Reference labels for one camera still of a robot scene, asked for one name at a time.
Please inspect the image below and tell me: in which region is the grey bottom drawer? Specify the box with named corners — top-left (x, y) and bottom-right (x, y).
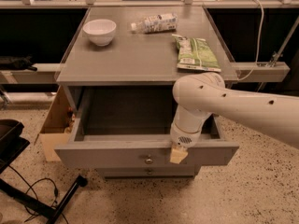
top-left (97, 165), bottom-right (200, 178)

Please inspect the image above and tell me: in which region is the black cloth on shelf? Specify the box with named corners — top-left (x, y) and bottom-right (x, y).
top-left (0, 56), bottom-right (37, 71)

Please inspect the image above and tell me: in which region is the black chair base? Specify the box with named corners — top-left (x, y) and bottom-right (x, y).
top-left (0, 118), bottom-right (89, 224)

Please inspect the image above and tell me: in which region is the green snack bag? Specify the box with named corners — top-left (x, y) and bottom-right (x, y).
top-left (173, 35), bottom-right (221, 72)

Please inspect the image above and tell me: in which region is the grey drawer cabinet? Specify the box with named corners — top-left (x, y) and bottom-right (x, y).
top-left (54, 5), bottom-right (240, 179)

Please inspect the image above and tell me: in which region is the grey top drawer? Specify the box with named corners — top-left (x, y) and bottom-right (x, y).
top-left (55, 86), bottom-right (238, 169)

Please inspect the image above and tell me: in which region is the white ceramic bowl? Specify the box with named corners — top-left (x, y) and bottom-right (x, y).
top-left (83, 19), bottom-right (117, 47)

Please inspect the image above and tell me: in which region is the clear plastic bottle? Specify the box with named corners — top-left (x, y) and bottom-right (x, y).
top-left (131, 13), bottom-right (178, 34)

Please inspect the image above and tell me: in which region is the cardboard box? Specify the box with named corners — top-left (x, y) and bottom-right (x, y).
top-left (38, 88), bottom-right (72, 162)

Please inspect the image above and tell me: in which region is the white hanging cable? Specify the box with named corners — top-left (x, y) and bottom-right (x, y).
top-left (237, 0), bottom-right (265, 82)

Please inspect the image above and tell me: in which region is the black floor cable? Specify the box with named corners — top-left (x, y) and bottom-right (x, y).
top-left (7, 163), bottom-right (71, 224)

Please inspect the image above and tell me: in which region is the grey drawer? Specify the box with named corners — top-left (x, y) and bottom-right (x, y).
top-left (55, 86), bottom-right (238, 169)
top-left (97, 165), bottom-right (200, 178)

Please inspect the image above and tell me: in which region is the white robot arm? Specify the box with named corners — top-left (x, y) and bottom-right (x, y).
top-left (170, 72), bottom-right (299, 164)

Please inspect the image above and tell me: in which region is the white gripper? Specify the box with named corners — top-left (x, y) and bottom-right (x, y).
top-left (170, 105), bottom-right (211, 164)

